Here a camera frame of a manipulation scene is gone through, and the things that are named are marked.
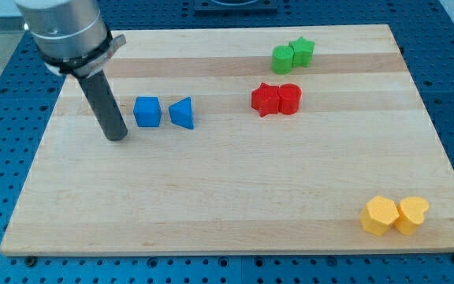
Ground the red cylinder block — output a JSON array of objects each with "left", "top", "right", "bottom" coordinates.
[{"left": 277, "top": 84, "right": 302, "bottom": 115}]

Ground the green cylinder block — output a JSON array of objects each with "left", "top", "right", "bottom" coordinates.
[{"left": 271, "top": 45, "right": 294, "bottom": 74}]

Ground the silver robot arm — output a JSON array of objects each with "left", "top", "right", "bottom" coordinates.
[{"left": 15, "top": 0, "right": 126, "bottom": 78}]

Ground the yellow heart block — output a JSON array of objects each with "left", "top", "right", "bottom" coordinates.
[{"left": 394, "top": 196, "right": 430, "bottom": 236}]

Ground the wooden board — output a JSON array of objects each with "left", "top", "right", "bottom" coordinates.
[{"left": 0, "top": 24, "right": 454, "bottom": 256}]

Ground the green star block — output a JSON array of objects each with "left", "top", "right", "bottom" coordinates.
[{"left": 288, "top": 36, "right": 315, "bottom": 67}]

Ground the blue cube block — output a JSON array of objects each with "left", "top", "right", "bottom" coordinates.
[{"left": 133, "top": 96, "right": 162, "bottom": 127}]

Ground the red star block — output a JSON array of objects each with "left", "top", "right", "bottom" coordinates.
[{"left": 251, "top": 83, "right": 280, "bottom": 117}]

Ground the blue triangle block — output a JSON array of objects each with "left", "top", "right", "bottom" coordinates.
[{"left": 169, "top": 97, "right": 194, "bottom": 129}]

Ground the yellow hexagon block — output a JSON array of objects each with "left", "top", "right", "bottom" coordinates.
[{"left": 359, "top": 196, "right": 400, "bottom": 236}]

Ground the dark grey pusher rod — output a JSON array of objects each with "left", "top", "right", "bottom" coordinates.
[{"left": 78, "top": 70, "right": 128, "bottom": 141}]

